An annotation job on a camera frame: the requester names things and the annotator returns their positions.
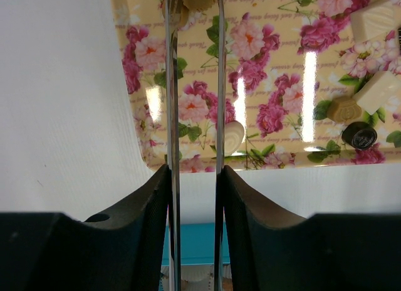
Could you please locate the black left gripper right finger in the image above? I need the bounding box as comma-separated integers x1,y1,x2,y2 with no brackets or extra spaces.
219,166,400,290

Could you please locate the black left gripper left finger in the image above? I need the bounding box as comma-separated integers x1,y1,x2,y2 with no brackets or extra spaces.
1,166,171,290

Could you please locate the white round chocolate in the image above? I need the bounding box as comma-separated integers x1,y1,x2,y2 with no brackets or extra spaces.
224,121,245,156

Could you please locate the dark swirl chocolate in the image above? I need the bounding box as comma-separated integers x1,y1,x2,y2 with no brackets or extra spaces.
341,122,377,151

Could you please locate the tan embossed chocolate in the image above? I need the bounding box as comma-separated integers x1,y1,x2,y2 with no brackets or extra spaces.
326,97,362,123

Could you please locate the white block chocolate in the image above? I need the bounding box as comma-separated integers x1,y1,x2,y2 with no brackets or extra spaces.
353,71,400,115

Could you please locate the white shell chocolate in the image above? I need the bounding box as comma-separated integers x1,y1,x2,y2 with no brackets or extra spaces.
350,1,395,44

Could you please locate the teal box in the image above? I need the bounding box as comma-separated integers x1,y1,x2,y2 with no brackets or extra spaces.
162,223,230,266

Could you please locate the floral tray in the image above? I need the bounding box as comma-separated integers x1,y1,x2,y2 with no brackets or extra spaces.
111,0,400,170

